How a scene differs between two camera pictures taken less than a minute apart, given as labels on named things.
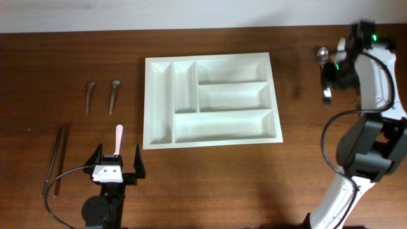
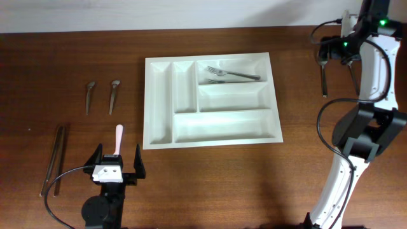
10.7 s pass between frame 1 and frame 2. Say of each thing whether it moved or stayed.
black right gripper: moved
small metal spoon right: stayed
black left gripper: stayed
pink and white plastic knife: stayed
